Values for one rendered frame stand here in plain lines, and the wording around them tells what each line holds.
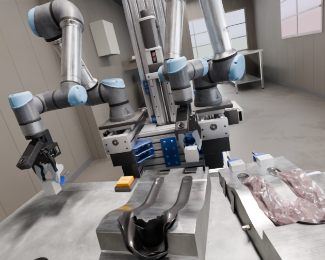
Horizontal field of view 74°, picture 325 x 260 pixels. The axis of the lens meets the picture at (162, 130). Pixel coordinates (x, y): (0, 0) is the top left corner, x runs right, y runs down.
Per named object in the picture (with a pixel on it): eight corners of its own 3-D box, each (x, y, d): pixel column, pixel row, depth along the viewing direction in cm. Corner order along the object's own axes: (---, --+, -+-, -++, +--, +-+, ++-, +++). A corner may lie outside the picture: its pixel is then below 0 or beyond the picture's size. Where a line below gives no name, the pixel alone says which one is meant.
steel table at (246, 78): (247, 80, 795) (244, 47, 760) (265, 88, 595) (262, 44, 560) (224, 84, 810) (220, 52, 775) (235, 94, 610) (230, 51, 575)
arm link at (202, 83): (202, 83, 123) (198, 58, 119) (224, 81, 113) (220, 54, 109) (189, 88, 115) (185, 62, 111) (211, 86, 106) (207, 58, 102)
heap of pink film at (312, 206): (237, 182, 75) (234, 162, 72) (288, 172, 74) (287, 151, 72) (277, 241, 50) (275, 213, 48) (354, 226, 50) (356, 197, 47)
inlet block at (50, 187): (65, 178, 98) (61, 167, 96) (75, 177, 97) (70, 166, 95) (45, 195, 86) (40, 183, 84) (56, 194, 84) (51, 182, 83)
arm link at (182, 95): (189, 88, 77) (167, 92, 80) (191, 100, 79) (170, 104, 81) (192, 85, 84) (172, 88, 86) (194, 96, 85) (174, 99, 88)
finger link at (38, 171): (54, 177, 92) (50, 158, 89) (44, 185, 86) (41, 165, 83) (47, 177, 92) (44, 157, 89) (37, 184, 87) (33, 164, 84)
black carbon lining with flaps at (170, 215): (156, 181, 84) (150, 160, 81) (197, 180, 79) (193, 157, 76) (115, 262, 53) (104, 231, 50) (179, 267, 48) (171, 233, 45)
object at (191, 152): (190, 148, 99) (188, 137, 97) (201, 147, 97) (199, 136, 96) (185, 162, 87) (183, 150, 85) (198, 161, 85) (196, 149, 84)
